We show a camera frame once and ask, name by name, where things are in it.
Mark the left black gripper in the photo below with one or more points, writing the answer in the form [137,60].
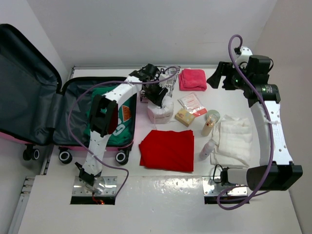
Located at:
[157,97]

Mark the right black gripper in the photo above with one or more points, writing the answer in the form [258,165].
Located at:
[215,80]

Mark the black white newspaper print bag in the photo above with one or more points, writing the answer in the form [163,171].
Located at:
[171,72]

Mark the white drawstring pouch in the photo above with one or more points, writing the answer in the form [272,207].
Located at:
[163,114]

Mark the pink towel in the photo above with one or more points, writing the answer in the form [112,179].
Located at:
[192,80]

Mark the small yellow cardboard box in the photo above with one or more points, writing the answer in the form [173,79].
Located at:
[184,117]

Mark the green printed shirt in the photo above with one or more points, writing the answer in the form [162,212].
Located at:
[123,134]

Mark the red cloth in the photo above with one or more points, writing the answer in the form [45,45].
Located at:
[168,150]

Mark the white cloth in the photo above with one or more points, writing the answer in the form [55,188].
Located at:
[232,138]

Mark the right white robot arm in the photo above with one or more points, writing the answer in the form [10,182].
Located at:
[276,170]

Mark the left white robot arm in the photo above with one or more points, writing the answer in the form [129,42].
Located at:
[103,116]

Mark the clear zip bag red label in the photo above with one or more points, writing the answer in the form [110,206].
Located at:
[192,104]

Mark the amber liquid bottle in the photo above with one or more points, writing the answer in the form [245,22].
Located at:
[209,124]

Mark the white pink spray bottle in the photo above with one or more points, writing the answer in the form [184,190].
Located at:
[207,149]

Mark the pink suitcase with dark lining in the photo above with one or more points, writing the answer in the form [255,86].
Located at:
[36,107]

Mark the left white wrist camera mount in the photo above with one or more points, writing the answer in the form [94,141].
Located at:
[160,80]

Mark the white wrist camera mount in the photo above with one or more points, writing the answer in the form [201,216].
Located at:
[243,53]
[160,80]

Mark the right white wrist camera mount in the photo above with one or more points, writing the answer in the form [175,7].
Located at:
[243,53]

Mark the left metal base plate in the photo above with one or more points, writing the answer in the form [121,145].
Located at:
[103,186]

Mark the metal base plate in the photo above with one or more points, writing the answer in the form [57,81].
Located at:
[210,188]
[103,186]

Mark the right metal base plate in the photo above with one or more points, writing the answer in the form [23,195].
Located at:
[210,188]

